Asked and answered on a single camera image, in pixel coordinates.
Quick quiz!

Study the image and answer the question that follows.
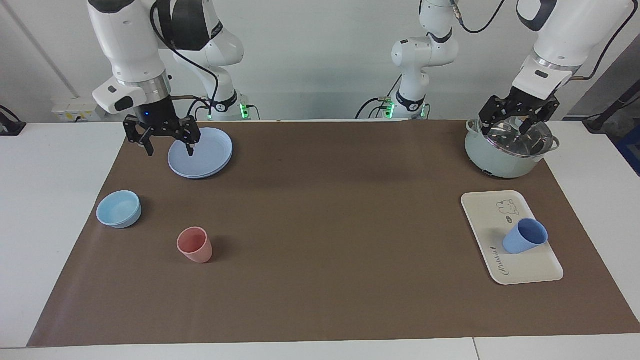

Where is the light blue bowl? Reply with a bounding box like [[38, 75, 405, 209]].
[[96, 190, 143, 229]]

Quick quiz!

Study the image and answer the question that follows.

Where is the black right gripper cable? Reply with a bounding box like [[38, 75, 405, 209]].
[[149, 0, 221, 108]]

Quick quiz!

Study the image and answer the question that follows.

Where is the blue crate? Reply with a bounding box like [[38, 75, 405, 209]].
[[614, 125, 640, 177]]

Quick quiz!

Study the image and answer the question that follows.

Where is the pink plastic cup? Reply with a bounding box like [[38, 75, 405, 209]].
[[176, 226, 213, 264]]

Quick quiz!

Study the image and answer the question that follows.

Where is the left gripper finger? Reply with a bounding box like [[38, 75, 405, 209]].
[[478, 96, 511, 136], [517, 97, 560, 136]]

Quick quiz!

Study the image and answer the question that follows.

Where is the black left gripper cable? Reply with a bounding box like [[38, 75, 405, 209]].
[[447, 0, 636, 81]]

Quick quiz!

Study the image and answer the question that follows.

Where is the brown table mat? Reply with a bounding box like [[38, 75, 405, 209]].
[[27, 120, 640, 348]]

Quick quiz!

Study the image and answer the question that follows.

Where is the black table clamp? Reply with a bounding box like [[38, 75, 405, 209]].
[[0, 105, 27, 137]]

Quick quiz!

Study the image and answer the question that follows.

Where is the cream tray with bear print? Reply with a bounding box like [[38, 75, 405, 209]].
[[460, 190, 564, 286]]

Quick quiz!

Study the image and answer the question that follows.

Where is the glass pot lid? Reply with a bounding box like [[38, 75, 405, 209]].
[[472, 117, 555, 158]]

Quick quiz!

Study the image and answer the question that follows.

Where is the mint green cooking pot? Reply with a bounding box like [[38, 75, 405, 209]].
[[464, 117, 561, 179]]

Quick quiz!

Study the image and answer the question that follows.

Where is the white wall conduit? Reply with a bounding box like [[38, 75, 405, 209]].
[[0, 0, 80, 100]]

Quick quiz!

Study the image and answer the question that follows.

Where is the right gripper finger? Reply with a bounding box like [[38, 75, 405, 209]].
[[174, 116, 202, 157], [123, 116, 156, 157]]

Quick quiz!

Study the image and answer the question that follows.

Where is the black arm base cable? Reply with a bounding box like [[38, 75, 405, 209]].
[[355, 75, 402, 120], [186, 97, 212, 121]]

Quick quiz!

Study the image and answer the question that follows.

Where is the blue round plate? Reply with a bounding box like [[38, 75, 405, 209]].
[[167, 127, 234, 180]]

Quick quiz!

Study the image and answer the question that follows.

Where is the white wall socket box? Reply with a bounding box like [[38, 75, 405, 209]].
[[51, 97, 108, 123]]

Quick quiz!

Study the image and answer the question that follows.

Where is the black stand with pole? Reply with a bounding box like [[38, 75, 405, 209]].
[[582, 80, 640, 134]]

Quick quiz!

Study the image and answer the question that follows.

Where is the blue plastic cup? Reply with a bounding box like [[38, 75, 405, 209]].
[[502, 218, 549, 255]]

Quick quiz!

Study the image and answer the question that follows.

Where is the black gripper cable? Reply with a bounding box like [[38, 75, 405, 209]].
[[149, 0, 221, 108], [447, 0, 636, 81]]

